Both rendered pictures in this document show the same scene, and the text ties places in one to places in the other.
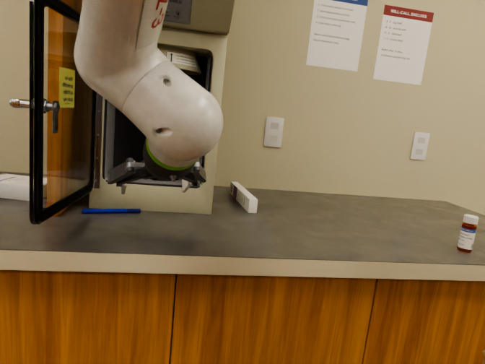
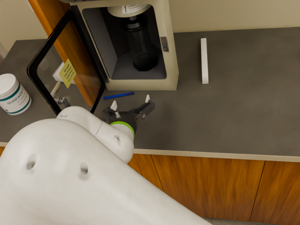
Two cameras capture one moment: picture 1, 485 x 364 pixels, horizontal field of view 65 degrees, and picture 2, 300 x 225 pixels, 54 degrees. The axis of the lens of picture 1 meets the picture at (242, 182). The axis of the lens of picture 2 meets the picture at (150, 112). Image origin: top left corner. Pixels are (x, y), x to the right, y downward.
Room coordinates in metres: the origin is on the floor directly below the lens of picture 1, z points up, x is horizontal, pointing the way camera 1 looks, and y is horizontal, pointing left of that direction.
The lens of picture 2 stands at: (0.22, -0.27, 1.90)
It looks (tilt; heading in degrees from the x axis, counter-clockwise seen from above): 51 degrees down; 33
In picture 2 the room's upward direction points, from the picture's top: 17 degrees counter-clockwise
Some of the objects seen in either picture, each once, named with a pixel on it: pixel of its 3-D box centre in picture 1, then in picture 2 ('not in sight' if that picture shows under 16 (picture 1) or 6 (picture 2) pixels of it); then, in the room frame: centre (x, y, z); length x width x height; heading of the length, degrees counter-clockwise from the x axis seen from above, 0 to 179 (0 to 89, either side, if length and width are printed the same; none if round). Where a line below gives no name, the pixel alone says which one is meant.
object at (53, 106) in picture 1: (52, 116); (65, 104); (0.68, 0.35, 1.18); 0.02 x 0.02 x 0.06; 4
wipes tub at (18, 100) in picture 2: not in sight; (10, 94); (0.78, 0.80, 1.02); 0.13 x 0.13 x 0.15
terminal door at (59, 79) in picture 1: (68, 111); (74, 80); (0.79, 0.37, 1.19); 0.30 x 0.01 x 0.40; 4
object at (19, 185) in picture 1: (17, 186); not in sight; (1.02, 0.62, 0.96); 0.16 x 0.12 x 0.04; 88
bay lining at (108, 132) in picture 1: (159, 114); (134, 27); (1.10, 0.26, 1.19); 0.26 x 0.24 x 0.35; 101
